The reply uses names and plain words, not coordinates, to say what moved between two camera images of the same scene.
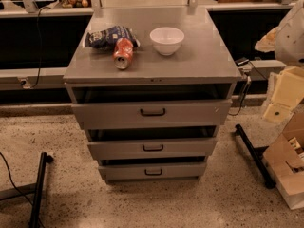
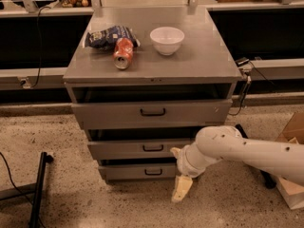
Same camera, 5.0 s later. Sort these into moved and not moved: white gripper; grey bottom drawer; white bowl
Moved: white gripper
Not moved: grey bottom drawer; white bowl
